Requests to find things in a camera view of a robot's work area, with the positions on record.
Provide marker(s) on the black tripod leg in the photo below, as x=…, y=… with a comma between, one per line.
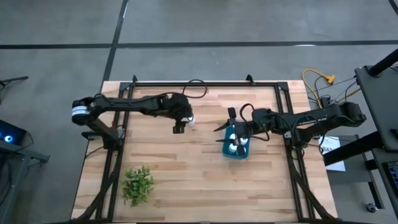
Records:
x=15, y=79

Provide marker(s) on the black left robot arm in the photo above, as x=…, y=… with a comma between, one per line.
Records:
x=124, y=104

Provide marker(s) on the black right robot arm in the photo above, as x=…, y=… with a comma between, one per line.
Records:
x=311, y=119

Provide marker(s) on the white paper sheet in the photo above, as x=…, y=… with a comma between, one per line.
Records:
x=335, y=155

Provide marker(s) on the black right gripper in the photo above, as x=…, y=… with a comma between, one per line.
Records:
x=244, y=130

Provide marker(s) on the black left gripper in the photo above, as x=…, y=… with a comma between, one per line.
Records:
x=182, y=107

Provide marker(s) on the black equipment stand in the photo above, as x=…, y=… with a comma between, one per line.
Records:
x=18, y=149

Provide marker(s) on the white pill bottle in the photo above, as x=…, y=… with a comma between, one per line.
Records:
x=244, y=142
x=232, y=149
x=232, y=137
x=191, y=122

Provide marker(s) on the green artificial plant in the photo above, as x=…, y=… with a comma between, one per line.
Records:
x=136, y=185

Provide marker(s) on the black power adapter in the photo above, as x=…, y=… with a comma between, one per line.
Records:
x=325, y=100

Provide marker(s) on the black cart base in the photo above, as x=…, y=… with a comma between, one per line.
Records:
x=351, y=149

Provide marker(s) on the teal plastic basket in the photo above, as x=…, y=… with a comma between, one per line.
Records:
x=226, y=149

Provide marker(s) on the computer case with blue light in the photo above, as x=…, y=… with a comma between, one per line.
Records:
x=14, y=132

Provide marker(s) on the black aluminium table frame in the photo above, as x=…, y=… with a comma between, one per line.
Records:
x=233, y=84

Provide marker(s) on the black pole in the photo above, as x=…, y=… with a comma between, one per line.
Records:
x=384, y=63

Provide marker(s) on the black cart top panel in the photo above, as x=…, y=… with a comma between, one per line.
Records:
x=379, y=102

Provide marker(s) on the dark panel with coloured keys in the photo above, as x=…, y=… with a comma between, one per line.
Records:
x=393, y=172

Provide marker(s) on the grey caster wheel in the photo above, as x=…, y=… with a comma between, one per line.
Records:
x=372, y=208

